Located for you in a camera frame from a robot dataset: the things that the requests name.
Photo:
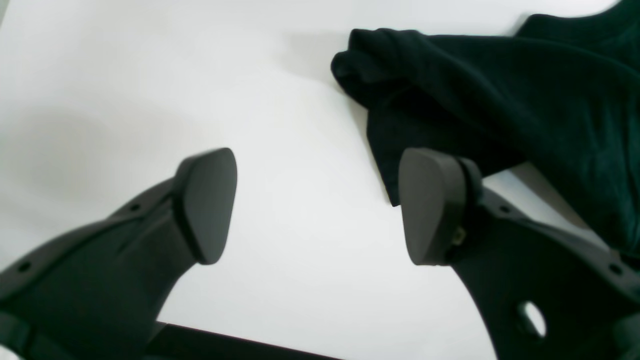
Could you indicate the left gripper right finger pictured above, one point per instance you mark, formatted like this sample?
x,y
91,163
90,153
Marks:
x,y
542,293

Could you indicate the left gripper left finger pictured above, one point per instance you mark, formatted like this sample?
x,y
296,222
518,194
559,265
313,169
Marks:
x,y
95,292

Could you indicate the black t-shirt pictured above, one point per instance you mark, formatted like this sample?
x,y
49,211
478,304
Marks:
x,y
561,93

